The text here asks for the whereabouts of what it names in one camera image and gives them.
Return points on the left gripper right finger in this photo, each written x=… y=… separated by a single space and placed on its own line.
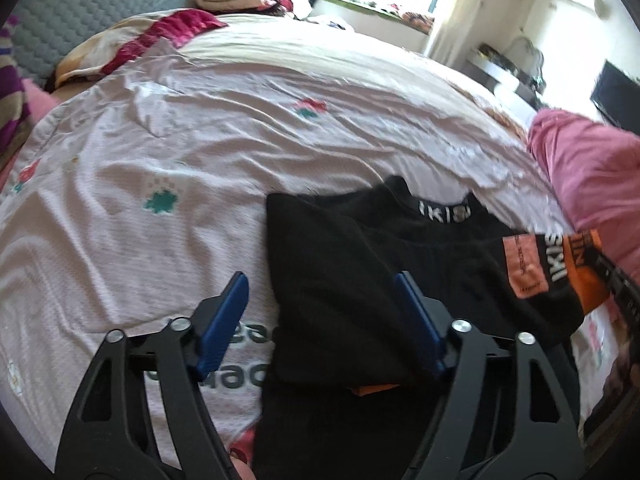
x=501 y=412

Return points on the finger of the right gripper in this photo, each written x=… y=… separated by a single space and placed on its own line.
x=625 y=292

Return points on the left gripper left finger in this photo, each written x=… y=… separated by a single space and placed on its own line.
x=108 y=432

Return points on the black IKISS sweatshirt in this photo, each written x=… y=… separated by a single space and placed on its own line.
x=345 y=395

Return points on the pink rolled blanket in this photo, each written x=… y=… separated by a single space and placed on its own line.
x=593 y=169

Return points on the black monitor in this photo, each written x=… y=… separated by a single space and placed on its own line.
x=617 y=98

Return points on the pink strawberry print quilt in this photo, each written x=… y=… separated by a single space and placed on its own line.
x=140 y=197

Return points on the white side desk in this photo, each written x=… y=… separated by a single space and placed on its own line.
x=491 y=69

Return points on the cream curtain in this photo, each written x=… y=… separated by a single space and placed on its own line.
x=453 y=24

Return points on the purple striped pillow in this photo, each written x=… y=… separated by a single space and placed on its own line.
x=15 y=117

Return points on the window sill clutter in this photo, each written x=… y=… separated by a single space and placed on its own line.
x=348 y=10

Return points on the red and cream pillow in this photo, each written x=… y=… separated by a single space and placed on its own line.
x=130 y=38

